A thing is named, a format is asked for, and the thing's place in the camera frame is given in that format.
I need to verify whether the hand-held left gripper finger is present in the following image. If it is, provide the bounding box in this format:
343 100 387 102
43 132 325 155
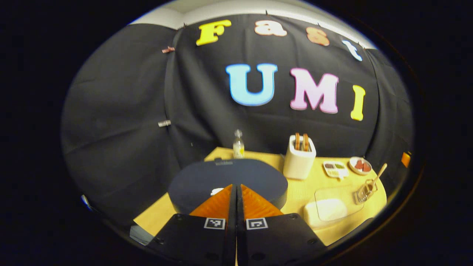
236 184 327 266
146 184 237 266

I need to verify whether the wooden spoon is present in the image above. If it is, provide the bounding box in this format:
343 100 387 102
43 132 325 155
366 163 388 192

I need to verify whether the metal wire chopstick holder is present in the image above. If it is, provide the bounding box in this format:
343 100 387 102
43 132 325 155
355 179 378 204

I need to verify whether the dark rice cooker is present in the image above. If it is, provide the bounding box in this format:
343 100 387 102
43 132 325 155
167 158 289 215

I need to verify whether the clear plastic rice box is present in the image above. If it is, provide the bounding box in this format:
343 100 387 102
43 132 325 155
303 185 365 228

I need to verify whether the white round plate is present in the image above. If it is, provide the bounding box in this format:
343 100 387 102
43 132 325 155
349 157 372 175

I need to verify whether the white divided bean dish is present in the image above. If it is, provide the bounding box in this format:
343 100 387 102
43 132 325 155
323 161 350 180

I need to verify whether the glass bottle with yellow label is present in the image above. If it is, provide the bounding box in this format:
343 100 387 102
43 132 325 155
233 129 245 159

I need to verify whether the white toaster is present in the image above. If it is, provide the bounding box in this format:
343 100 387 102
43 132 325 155
283 135 317 180

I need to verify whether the black backdrop cloth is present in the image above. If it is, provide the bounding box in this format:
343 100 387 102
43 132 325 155
61 14 414 226

